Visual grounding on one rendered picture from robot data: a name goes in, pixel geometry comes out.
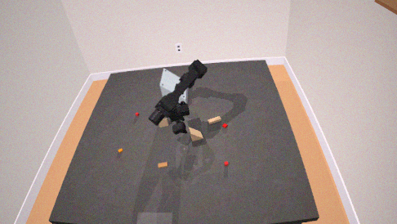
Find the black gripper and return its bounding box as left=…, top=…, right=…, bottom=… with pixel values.
left=168, top=110, right=187, bottom=134

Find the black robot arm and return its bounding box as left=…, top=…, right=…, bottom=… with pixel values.
left=148, top=60, right=207, bottom=126

